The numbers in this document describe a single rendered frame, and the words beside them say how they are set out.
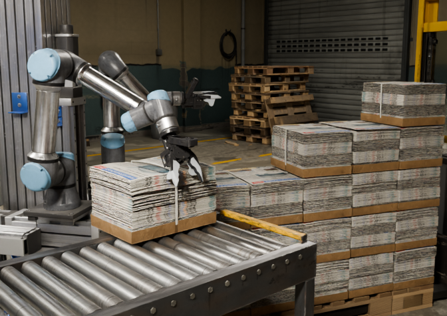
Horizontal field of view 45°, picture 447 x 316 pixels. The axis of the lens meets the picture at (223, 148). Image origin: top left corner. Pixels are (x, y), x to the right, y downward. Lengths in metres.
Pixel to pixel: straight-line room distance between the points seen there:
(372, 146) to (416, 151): 0.29
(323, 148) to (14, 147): 1.47
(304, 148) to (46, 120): 1.26
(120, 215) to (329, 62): 9.11
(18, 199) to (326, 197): 1.50
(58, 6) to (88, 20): 7.01
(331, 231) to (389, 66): 7.33
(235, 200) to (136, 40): 7.64
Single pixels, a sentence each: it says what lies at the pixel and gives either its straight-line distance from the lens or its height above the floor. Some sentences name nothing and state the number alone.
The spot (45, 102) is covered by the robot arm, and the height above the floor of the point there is 1.27.
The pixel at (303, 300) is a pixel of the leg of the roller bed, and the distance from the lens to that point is 1.94.
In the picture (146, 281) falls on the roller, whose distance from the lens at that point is 1.59.
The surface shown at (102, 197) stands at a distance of 2.01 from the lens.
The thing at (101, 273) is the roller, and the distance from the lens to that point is 1.67.
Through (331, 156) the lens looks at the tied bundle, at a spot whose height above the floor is 0.93.
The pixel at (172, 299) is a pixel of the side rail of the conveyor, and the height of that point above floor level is 0.78.
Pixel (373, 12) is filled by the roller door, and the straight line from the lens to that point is 10.27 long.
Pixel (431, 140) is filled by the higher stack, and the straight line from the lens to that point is 3.16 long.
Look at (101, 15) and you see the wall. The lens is 9.71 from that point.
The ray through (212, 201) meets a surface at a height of 0.89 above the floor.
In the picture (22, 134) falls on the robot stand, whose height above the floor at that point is 1.09.
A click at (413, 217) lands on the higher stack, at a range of 3.19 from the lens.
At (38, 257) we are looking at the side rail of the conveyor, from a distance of 1.85.
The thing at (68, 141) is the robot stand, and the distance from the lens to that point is 2.49.
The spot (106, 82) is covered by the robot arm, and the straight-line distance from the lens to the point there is 2.14.
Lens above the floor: 1.42
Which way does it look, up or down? 9 degrees down
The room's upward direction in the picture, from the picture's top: straight up
